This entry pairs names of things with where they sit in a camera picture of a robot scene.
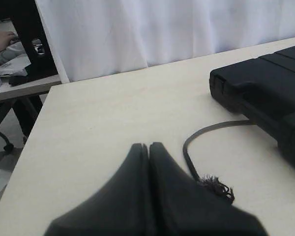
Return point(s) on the neighbouring light wooden desk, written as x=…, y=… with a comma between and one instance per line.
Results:
x=40, y=86

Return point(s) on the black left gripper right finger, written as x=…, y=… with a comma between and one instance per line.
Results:
x=184, y=208

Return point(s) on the clutter on neighbouring desk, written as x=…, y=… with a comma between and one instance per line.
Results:
x=13, y=60

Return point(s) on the white curtain backdrop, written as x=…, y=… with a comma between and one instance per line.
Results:
x=94, y=38

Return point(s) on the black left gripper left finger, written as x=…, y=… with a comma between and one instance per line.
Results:
x=119, y=208

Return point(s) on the black plastic tool case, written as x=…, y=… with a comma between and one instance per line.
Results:
x=263, y=90

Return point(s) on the bystander hand in background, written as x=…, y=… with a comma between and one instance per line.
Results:
x=5, y=38

